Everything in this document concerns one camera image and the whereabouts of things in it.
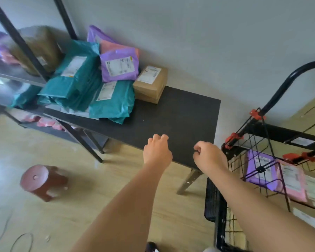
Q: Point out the person's right hand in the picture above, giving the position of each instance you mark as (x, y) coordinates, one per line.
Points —
(211, 158)

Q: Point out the person's left hand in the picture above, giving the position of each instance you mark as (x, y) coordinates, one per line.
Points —
(157, 152)

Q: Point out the purple mailer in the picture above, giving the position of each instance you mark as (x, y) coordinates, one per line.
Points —
(94, 34)
(131, 73)
(252, 167)

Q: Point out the small brown cardboard box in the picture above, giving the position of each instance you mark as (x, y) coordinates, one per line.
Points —
(147, 89)

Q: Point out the pink mailer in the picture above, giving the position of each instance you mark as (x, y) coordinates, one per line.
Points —
(110, 47)
(300, 191)

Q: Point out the plain teal package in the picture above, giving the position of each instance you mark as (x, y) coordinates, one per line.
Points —
(76, 99)

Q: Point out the teal package long label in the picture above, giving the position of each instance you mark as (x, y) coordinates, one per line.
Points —
(86, 49)

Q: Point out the bulky taped cardboard box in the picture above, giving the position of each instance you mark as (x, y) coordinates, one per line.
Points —
(44, 44)

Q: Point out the person's left forearm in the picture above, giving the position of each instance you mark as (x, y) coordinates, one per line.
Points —
(120, 215)

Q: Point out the person's right forearm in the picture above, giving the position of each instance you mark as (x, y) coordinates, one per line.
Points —
(265, 217)

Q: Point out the person's beige trousers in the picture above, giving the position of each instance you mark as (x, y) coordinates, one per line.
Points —
(211, 250)

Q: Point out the black low metal table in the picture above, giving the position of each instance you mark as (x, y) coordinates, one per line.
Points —
(173, 115)

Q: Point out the beige cabinet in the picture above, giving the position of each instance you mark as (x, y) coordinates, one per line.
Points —
(294, 123)

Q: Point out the dark patterned slipper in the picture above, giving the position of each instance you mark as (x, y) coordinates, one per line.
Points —
(151, 248)

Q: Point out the red-brown plastic stool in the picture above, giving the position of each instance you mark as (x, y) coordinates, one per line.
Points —
(36, 178)

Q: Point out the black metal shelf rack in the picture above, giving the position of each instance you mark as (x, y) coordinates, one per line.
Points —
(19, 39)

